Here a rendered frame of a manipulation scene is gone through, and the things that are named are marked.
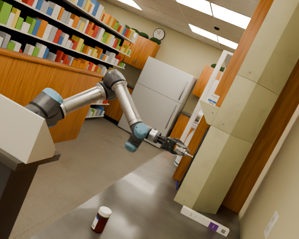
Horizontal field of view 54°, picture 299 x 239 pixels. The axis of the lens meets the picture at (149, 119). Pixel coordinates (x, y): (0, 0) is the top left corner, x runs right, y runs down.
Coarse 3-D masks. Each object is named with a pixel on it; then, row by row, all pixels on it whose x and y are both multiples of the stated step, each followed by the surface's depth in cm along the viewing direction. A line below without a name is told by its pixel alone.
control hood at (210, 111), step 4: (200, 100) 160; (200, 104) 160; (204, 104) 159; (208, 104) 159; (204, 108) 159; (208, 108) 159; (212, 108) 158; (216, 108) 158; (204, 112) 160; (208, 112) 159; (212, 112) 158; (216, 112) 158; (208, 116) 159; (212, 116) 158; (208, 120) 159; (212, 120) 159
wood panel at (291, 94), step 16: (272, 0) 182; (256, 16) 185; (256, 32) 185; (240, 48) 188; (240, 64) 189; (224, 80) 192; (288, 80) 182; (224, 96) 192; (288, 96) 182; (272, 112) 185; (288, 112) 182; (272, 128) 185; (192, 144) 199; (256, 144) 188; (272, 144) 186; (256, 160) 188; (176, 176) 203; (240, 176) 192; (256, 176) 189; (240, 192) 192; (240, 208) 192
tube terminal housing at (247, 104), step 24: (240, 96) 154; (264, 96) 158; (216, 120) 158; (240, 120) 156; (264, 120) 164; (216, 144) 158; (240, 144) 162; (192, 168) 162; (216, 168) 161; (192, 192) 163; (216, 192) 168
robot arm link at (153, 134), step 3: (153, 129) 175; (150, 132) 174; (153, 132) 174; (156, 132) 174; (150, 135) 173; (153, 135) 173; (156, 135) 173; (150, 138) 174; (153, 138) 173; (153, 141) 175
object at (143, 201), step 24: (144, 168) 196; (168, 168) 220; (120, 192) 146; (144, 192) 159; (168, 192) 174; (72, 216) 109; (120, 216) 124; (144, 216) 133; (168, 216) 144; (216, 216) 172
